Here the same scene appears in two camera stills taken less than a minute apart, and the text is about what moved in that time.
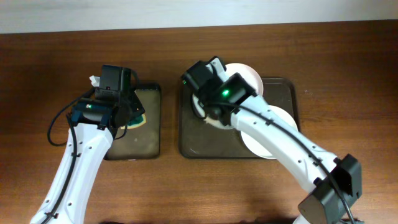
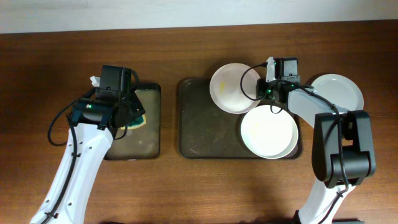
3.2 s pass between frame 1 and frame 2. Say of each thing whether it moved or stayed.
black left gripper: stayed
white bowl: moved
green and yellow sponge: stayed
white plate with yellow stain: moved
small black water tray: stayed
